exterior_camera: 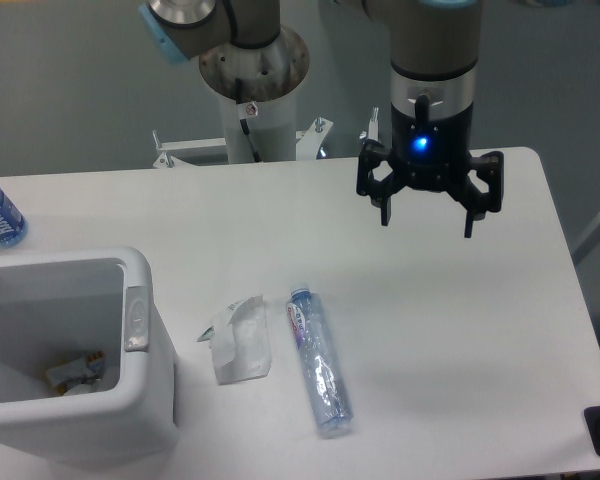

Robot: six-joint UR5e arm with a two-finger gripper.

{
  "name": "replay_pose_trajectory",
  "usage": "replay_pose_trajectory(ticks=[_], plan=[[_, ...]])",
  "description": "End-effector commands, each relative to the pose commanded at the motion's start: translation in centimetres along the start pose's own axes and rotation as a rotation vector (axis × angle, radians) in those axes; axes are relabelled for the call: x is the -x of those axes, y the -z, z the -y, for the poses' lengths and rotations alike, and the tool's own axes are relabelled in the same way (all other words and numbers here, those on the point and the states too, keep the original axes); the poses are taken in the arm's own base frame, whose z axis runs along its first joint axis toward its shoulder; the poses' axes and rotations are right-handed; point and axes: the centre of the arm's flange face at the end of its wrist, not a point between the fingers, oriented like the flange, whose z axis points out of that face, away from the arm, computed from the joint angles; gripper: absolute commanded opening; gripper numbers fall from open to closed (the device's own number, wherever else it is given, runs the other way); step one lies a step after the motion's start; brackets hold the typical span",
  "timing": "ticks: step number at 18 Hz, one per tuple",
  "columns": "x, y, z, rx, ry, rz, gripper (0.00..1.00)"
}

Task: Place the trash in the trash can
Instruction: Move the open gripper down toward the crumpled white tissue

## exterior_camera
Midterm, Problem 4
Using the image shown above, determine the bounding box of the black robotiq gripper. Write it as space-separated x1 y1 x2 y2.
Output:
356 106 504 238

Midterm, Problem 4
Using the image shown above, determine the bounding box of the clear plastic bottle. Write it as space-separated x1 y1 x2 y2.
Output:
286 283 354 438

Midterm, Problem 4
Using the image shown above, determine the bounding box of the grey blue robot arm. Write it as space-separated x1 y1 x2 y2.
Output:
139 1 504 232

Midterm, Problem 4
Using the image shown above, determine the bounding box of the white trash can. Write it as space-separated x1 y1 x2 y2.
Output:
0 247 179 462

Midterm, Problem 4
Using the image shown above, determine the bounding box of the white right base bracket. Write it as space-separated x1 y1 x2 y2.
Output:
296 106 381 161

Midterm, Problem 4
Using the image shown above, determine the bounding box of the white base bracket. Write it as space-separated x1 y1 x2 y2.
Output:
296 106 381 161
152 130 228 169

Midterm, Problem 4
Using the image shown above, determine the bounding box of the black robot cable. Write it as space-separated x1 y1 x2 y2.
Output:
233 77 262 164

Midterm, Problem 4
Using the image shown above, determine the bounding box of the white left base bracket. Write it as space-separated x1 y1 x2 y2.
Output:
152 130 228 169

